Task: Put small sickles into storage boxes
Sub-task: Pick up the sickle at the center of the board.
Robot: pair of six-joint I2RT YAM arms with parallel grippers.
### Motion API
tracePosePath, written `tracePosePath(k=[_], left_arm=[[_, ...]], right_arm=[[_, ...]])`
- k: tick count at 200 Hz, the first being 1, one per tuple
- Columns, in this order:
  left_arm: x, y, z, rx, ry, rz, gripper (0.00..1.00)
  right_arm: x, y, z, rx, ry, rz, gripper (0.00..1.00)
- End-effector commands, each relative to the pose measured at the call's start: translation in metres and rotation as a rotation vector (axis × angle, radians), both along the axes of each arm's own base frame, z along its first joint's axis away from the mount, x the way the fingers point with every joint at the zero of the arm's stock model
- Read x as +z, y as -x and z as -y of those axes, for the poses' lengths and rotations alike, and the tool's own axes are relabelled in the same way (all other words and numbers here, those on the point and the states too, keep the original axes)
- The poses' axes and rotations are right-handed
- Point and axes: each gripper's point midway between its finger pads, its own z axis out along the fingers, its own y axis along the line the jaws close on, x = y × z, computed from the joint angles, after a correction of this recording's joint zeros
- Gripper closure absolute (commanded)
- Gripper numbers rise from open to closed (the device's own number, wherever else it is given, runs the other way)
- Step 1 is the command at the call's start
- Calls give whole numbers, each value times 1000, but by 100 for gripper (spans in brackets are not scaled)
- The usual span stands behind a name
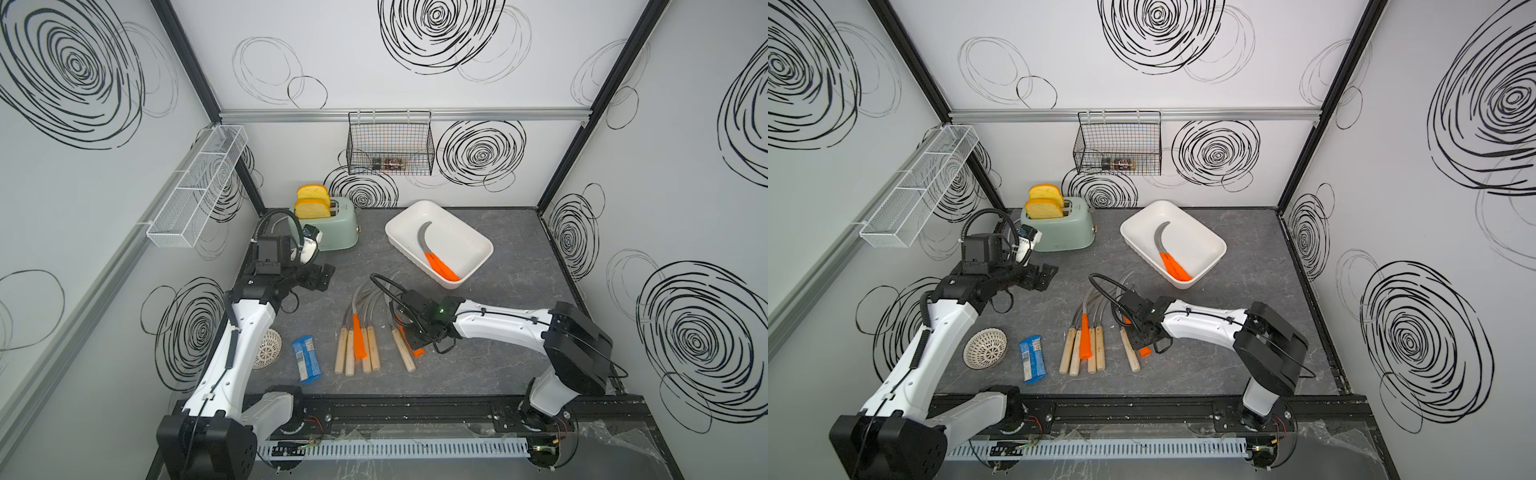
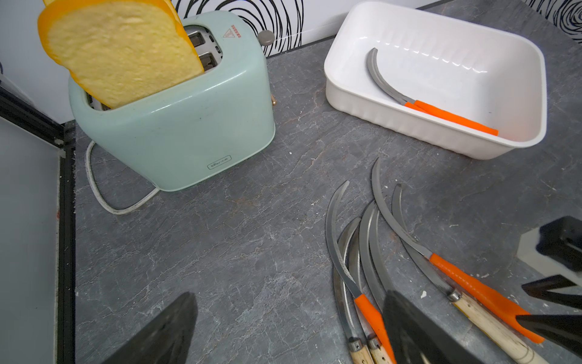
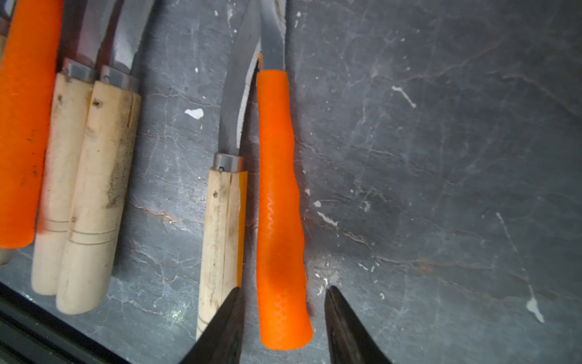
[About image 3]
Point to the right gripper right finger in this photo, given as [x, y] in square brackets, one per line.
[348, 340]

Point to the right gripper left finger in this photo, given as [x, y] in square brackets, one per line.
[222, 340]

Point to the orange handle sickle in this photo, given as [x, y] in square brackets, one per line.
[280, 272]
[27, 83]

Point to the wooden handle sickle right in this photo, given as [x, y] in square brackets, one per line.
[224, 228]

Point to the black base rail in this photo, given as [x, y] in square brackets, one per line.
[30, 334]

